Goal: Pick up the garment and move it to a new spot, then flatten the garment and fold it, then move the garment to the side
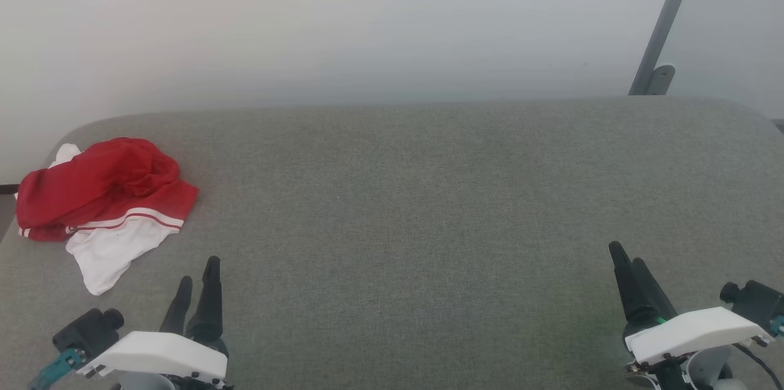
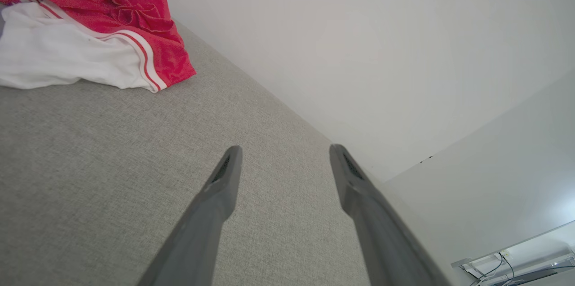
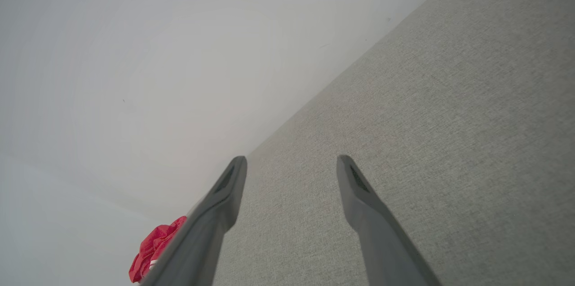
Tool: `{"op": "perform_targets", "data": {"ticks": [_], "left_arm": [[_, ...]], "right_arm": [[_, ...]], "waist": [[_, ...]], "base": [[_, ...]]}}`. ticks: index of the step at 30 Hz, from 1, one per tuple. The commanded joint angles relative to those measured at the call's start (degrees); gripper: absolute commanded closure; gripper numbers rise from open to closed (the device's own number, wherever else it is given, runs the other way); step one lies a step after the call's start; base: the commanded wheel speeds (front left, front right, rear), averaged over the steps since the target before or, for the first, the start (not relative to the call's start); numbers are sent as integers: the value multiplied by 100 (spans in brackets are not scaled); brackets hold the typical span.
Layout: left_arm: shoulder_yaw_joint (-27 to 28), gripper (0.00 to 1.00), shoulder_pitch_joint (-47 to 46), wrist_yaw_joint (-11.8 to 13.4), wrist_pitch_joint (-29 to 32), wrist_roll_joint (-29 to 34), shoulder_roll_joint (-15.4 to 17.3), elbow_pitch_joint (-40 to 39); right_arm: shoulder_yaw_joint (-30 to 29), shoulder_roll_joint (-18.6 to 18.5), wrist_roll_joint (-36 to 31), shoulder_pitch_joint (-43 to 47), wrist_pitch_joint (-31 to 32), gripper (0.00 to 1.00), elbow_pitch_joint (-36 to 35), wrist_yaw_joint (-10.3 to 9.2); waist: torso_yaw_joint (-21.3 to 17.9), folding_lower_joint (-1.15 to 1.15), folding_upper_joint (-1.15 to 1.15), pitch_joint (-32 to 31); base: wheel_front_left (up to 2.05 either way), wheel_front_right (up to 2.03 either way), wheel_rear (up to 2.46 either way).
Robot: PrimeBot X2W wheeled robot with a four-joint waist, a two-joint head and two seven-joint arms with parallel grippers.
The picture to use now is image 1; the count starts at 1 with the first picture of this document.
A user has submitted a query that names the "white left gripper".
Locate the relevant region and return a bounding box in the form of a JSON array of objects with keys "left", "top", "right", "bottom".
[{"left": 77, "top": 256, "right": 235, "bottom": 390}]

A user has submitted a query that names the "red and white garment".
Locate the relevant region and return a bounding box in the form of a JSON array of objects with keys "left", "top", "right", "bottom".
[{"left": 15, "top": 137, "right": 200, "bottom": 296}]

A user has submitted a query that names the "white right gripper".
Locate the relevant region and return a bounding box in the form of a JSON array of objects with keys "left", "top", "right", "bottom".
[{"left": 608, "top": 241, "right": 774, "bottom": 390}]

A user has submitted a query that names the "grey fabric sofa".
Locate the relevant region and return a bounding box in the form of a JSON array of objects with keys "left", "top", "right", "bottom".
[{"left": 0, "top": 96, "right": 784, "bottom": 390}]

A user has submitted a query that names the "grey metal pole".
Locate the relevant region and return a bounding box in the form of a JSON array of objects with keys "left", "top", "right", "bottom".
[{"left": 628, "top": 0, "right": 705, "bottom": 96}]

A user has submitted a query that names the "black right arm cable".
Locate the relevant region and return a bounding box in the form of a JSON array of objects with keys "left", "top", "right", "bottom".
[{"left": 732, "top": 343, "right": 784, "bottom": 390}]

